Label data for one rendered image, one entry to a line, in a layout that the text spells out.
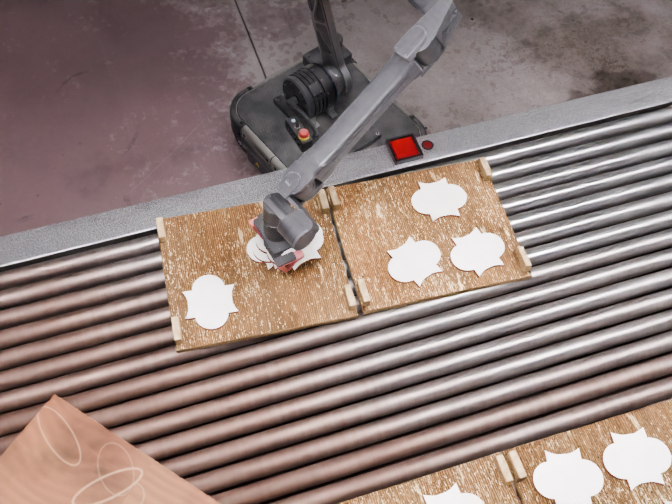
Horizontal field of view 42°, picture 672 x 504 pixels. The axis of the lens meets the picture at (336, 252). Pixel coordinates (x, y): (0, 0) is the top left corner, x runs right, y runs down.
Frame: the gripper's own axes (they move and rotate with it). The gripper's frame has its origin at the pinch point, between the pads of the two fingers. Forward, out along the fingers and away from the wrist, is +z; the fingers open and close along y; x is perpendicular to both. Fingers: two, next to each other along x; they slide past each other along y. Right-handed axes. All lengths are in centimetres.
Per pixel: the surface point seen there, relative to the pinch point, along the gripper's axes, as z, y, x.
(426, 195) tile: 2.5, -1.2, -40.8
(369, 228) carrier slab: 3.7, -2.3, -23.9
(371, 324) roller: 6.4, -23.4, -11.7
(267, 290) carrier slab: 4.4, -5.4, 5.2
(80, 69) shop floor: 96, 170, 0
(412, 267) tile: 2.9, -16.7, -26.7
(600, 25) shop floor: 92, 88, -206
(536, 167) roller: 5, -6, -72
